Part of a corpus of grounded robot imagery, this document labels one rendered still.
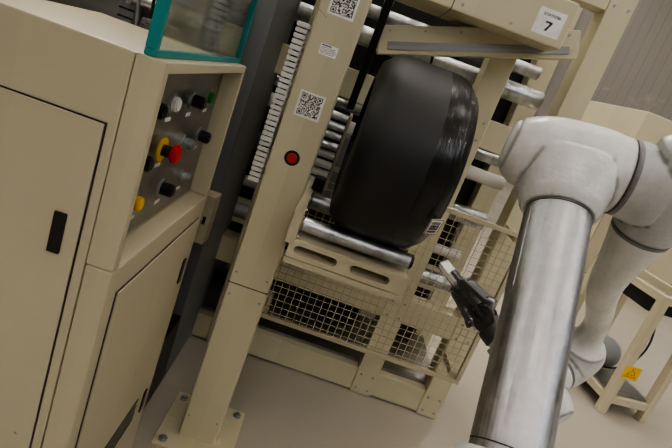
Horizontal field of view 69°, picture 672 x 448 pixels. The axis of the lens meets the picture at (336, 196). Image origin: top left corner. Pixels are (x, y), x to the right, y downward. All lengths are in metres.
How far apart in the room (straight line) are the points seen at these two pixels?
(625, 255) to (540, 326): 0.31
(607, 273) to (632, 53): 13.43
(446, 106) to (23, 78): 0.91
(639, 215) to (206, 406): 1.44
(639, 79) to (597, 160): 13.28
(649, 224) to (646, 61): 13.31
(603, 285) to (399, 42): 1.10
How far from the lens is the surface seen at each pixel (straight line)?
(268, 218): 1.50
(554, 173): 0.83
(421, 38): 1.82
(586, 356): 1.32
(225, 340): 1.70
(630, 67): 14.28
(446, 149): 1.26
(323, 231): 1.41
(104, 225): 0.91
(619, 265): 1.01
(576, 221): 0.81
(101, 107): 0.86
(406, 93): 1.28
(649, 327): 3.35
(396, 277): 1.43
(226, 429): 2.01
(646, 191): 0.90
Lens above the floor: 1.36
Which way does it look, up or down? 14 degrees down
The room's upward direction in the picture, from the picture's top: 20 degrees clockwise
